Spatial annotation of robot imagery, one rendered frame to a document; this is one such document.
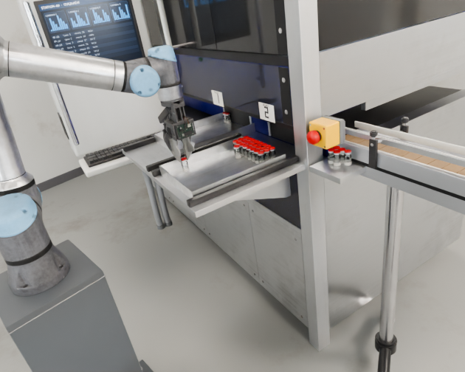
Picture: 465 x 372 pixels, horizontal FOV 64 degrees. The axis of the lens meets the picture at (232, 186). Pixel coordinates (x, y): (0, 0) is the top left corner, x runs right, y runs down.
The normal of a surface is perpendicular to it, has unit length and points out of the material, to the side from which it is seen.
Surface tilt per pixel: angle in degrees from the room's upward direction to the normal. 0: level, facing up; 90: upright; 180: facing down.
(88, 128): 90
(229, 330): 0
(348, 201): 90
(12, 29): 90
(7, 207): 7
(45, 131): 90
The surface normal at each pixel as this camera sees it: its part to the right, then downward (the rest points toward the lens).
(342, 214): 0.52, 0.33
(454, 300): -0.15, -0.88
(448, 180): -0.84, 0.36
